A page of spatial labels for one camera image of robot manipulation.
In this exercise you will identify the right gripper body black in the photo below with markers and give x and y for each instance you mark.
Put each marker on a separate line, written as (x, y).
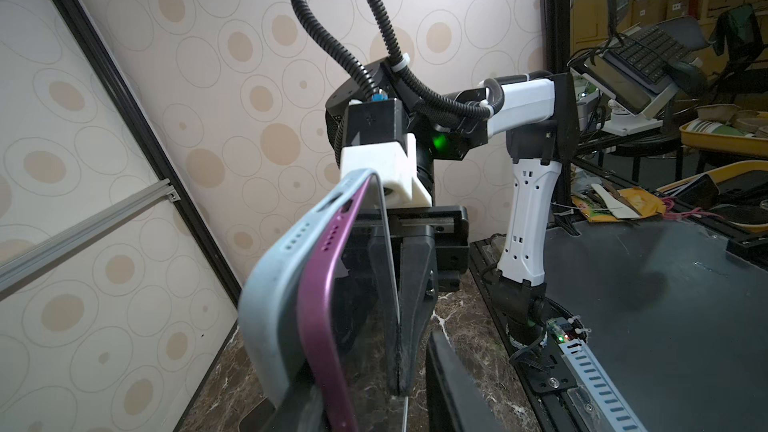
(449, 229)

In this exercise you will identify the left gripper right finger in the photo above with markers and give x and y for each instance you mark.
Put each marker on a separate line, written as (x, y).
(454, 402)

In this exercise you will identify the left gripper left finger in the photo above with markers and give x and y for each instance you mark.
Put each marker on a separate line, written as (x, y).
(301, 409)

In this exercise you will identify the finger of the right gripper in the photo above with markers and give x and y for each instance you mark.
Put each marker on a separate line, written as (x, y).
(417, 297)

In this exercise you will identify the purple smartphone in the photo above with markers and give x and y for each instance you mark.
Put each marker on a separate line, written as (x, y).
(347, 312)

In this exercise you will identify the light blue phone case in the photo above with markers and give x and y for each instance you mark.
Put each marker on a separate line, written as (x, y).
(267, 304)

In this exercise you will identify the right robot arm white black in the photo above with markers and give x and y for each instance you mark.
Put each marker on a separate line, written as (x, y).
(536, 113)

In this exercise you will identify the black keyboard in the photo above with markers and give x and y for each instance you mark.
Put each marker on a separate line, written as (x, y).
(643, 55)

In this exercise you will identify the yellow tray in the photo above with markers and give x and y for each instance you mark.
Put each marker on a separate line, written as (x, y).
(718, 137)

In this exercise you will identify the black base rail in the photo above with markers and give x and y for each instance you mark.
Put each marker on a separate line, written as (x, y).
(532, 329)

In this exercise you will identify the white slotted cable duct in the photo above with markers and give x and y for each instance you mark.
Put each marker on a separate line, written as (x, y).
(597, 400)

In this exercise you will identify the black frame post right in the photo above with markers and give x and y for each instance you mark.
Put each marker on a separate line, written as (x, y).
(555, 19)

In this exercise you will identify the black frame post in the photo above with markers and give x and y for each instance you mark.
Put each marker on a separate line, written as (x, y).
(113, 80)
(555, 19)

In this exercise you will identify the diagonal aluminium rail left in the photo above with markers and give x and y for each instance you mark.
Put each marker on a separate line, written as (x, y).
(44, 257)

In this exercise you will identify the black frame post left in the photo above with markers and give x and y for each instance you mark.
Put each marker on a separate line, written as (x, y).
(113, 80)

